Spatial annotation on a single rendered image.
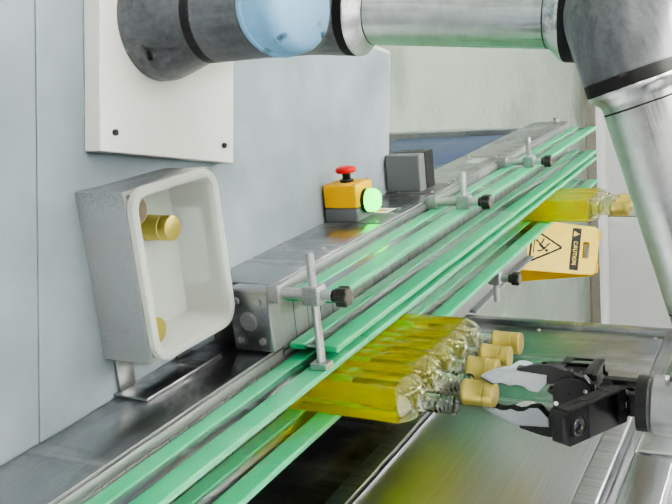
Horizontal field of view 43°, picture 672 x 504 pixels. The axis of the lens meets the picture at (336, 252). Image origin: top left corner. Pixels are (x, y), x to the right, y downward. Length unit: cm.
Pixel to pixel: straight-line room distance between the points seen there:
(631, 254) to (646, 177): 639
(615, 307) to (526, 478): 625
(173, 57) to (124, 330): 35
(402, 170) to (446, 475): 77
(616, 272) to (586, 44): 648
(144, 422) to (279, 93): 65
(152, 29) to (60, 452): 52
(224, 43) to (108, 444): 50
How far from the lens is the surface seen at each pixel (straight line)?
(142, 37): 112
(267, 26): 102
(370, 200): 155
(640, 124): 90
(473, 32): 107
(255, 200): 140
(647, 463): 129
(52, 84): 108
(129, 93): 113
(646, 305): 740
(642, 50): 89
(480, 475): 124
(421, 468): 127
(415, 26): 110
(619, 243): 728
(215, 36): 107
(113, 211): 106
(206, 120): 125
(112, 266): 108
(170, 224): 113
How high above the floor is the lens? 154
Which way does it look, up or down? 29 degrees down
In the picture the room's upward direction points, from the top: 92 degrees clockwise
